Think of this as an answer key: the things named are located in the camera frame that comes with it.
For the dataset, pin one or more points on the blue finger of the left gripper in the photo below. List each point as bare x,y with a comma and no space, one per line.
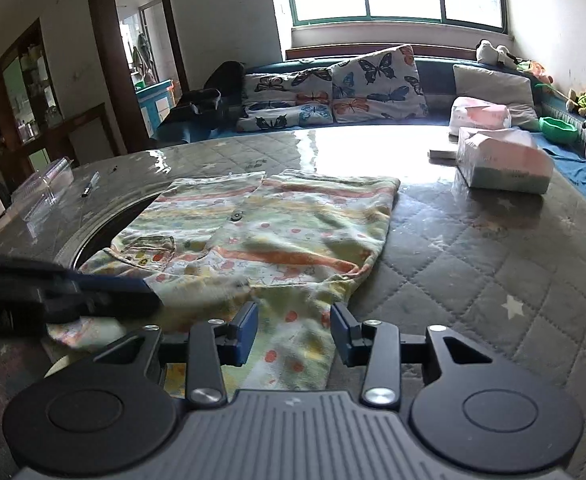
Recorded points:
109,296

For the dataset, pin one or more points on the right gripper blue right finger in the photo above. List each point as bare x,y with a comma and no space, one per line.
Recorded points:
375,345

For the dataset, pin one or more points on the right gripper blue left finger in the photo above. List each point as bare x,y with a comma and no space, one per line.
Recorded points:
214,344

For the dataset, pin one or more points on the patterned green children's jacket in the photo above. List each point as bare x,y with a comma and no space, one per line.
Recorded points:
294,243

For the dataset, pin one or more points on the black clothes pile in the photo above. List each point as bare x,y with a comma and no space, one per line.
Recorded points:
221,91

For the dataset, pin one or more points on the clear plastic box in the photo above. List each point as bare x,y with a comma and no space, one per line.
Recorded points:
41,191

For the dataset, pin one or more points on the black pen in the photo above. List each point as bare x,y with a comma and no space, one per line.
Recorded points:
91,184

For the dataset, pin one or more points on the grey quilted star table mat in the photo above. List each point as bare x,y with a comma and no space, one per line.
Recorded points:
505,269

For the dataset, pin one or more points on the dark wooden display cabinet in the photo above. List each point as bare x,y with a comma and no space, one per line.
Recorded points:
33,129

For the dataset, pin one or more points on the blue white cabinet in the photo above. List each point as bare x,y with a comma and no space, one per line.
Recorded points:
155,102

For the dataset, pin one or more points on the small flat grey box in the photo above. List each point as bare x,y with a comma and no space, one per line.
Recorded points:
442,154

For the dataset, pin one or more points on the front pink tissue pack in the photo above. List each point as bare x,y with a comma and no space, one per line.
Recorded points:
503,160

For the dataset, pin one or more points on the pink tissue pack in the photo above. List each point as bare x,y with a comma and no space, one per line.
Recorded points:
503,160
476,113

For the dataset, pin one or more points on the rear pink tissue pack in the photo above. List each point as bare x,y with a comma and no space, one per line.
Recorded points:
476,113

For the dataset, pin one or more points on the flat butterfly pillow stack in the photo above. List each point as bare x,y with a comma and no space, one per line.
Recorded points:
282,101

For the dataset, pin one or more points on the large butterfly pillow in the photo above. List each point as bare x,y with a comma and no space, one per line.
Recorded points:
383,86

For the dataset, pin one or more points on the blue sofa bench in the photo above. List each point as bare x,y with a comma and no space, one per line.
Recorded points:
440,91

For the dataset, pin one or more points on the green plastic bowl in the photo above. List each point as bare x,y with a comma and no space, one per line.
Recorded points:
557,131

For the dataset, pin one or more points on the grey plain cushion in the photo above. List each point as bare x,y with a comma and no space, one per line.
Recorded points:
515,92

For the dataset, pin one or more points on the white plush toy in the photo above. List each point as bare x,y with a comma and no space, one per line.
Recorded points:
487,53

